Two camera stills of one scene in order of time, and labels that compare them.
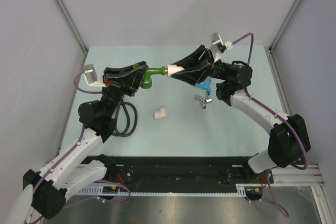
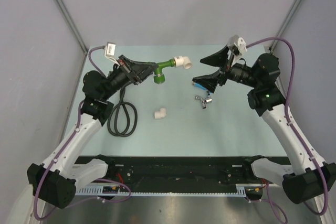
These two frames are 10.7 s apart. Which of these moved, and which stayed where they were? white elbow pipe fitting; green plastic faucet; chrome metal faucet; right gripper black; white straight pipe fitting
Moved: right gripper black; white straight pipe fitting; green plastic faucet
Stayed: chrome metal faucet; white elbow pipe fitting
